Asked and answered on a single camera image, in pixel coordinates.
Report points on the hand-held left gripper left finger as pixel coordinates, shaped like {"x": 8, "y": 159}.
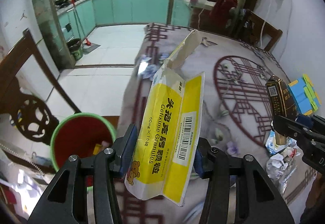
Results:
{"x": 128, "y": 148}

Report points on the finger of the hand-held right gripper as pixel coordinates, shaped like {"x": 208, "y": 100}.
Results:
{"x": 289, "y": 127}
{"x": 314, "y": 122}

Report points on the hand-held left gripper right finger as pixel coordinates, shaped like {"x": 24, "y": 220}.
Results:
{"x": 198, "y": 163}

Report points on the blue white plastic wrapper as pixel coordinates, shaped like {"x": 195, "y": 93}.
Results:
{"x": 271, "y": 142}

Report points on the dark gold carton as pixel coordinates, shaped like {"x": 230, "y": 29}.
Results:
{"x": 279, "y": 97}

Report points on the printed paper ball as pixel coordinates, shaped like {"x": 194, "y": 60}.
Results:
{"x": 278, "y": 165}

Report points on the yellow white medicine box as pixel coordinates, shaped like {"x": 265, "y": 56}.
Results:
{"x": 165, "y": 117}

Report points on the green bin with red inside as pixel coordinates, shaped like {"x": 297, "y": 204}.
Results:
{"x": 76, "y": 135}

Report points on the person's right forearm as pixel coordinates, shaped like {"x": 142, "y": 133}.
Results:
{"x": 314, "y": 201}

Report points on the blue yellow toy block set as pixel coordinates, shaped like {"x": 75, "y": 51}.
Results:
{"x": 301, "y": 97}

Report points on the clear plastic bag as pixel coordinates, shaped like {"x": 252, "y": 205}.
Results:
{"x": 288, "y": 181}

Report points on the plain wooden chair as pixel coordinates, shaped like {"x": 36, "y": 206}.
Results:
{"x": 269, "y": 31}

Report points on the carved dark wooden chair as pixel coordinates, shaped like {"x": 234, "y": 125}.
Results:
{"x": 25, "y": 112}

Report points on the dark kitchen waste bin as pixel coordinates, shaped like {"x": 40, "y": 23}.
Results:
{"x": 75, "y": 49}

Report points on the red mop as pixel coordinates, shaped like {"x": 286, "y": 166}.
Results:
{"x": 87, "y": 42}

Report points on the teal kitchen base cabinets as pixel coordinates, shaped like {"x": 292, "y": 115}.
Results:
{"x": 127, "y": 8}

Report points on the white refrigerator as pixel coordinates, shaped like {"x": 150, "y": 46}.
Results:
{"x": 15, "y": 23}

